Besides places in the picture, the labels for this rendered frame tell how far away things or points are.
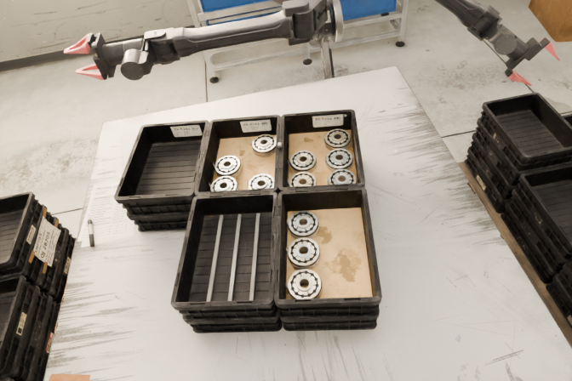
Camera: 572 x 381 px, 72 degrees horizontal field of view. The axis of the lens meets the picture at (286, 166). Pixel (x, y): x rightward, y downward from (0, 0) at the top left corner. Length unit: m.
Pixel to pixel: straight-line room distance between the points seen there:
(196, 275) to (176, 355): 0.25
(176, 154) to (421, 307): 1.11
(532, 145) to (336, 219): 1.20
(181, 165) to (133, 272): 0.45
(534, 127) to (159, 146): 1.83
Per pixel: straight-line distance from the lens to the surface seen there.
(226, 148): 1.70
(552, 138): 2.36
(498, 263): 1.56
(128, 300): 1.59
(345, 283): 1.29
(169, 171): 1.70
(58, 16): 4.46
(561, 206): 2.22
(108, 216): 1.84
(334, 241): 1.36
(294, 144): 1.65
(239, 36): 1.11
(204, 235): 1.45
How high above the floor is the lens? 2.00
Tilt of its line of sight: 48 degrees down
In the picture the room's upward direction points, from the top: 10 degrees counter-clockwise
